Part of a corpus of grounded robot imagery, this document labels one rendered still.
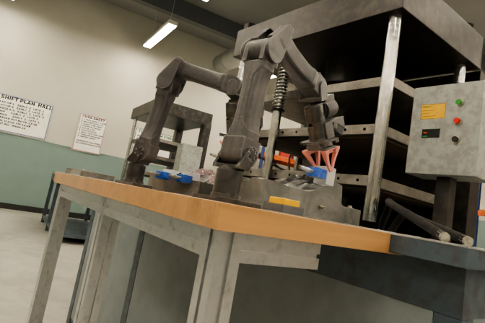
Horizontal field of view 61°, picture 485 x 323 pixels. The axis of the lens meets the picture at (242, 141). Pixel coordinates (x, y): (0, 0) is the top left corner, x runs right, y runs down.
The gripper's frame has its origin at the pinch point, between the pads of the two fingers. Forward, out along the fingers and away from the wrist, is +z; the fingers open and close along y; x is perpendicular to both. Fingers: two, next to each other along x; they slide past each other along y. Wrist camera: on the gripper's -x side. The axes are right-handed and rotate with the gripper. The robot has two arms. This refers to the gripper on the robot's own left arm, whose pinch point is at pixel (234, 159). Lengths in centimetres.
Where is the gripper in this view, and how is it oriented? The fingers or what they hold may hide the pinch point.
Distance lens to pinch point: 140.2
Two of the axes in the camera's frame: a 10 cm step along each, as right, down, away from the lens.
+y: -5.7, -1.2, 8.1
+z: 0.2, 9.9, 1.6
